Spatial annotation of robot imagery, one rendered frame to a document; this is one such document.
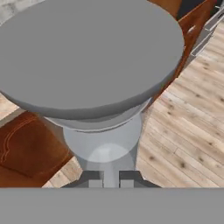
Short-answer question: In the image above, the grey round bar stool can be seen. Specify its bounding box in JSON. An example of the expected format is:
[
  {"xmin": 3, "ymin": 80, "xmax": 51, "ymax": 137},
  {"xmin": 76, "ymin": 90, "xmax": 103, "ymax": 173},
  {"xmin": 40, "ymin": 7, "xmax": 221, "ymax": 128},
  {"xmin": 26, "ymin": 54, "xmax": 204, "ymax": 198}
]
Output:
[{"xmin": 0, "ymin": 0, "xmax": 186, "ymax": 189}]

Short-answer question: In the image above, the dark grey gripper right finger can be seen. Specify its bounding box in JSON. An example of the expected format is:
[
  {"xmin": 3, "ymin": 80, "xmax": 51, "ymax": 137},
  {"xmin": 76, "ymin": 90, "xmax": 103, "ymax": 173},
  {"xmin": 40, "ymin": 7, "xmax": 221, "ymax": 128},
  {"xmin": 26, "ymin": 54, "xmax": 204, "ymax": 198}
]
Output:
[{"xmin": 118, "ymin": 170, "xmax": 161, "ymax": 189}]

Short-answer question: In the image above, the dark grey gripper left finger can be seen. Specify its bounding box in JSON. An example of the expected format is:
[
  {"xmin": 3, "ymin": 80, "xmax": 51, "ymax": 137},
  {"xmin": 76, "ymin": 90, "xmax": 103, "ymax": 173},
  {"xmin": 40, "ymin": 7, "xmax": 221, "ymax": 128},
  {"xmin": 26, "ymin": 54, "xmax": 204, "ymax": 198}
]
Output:
[{"xmin": 61, "ymin": 170, "xmax": 105, "ymax": 189}]

